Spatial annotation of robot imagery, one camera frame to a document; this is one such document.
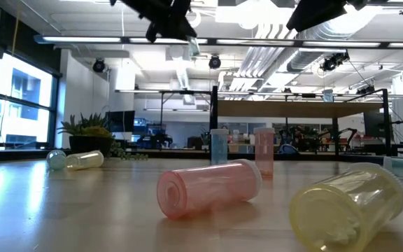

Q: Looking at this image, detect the yellow medicine bottle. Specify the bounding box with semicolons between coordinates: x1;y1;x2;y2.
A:
288;162;403;252
64;150;105;172

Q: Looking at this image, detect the white ceiling ring lamp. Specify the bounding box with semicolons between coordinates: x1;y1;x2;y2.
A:
188;9;202;29

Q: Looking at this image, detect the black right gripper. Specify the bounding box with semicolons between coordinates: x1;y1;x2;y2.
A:
286;0;369;32

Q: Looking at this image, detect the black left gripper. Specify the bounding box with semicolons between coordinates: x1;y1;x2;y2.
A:
109;0;198;43

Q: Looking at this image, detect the black aluminium rig frame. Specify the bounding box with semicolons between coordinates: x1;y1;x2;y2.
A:
0;148;403;166

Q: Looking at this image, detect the wooden shelf with black frame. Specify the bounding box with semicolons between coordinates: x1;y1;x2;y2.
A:
208;85;392;165

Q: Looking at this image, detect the black computer monitor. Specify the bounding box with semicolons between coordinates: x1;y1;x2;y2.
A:
106;110;136;133

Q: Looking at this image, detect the black background table frame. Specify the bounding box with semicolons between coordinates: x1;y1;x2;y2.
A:
115;89;213;141

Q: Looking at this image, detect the silver air duct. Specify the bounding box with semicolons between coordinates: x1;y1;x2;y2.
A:
286;20;349;74

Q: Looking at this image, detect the black round ceiling spotlight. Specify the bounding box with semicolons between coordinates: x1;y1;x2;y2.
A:
208;55;222;70
92;58;106;74

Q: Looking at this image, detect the potted green plant black pot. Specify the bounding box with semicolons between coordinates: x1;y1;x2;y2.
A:
57;112;149;162

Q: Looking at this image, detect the black ceiling camera rig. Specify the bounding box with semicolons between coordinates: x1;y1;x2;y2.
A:
319;50;351;73

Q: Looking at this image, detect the black background robot station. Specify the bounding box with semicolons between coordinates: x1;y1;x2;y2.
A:
277;125;358;153

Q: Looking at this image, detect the dark background monitor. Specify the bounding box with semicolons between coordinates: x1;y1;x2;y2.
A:
363;111;386;139

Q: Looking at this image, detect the long ceiling light strip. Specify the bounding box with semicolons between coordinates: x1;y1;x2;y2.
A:
33;34;403;49

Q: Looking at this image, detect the yellow hanging cord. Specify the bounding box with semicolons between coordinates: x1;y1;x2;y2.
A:
10;0;22;59

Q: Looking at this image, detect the pink medicine bottle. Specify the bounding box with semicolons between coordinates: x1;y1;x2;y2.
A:
253;127;276;177
156;158;264;221

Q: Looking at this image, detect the blue round object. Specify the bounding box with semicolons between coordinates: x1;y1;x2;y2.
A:
278;143;299;155

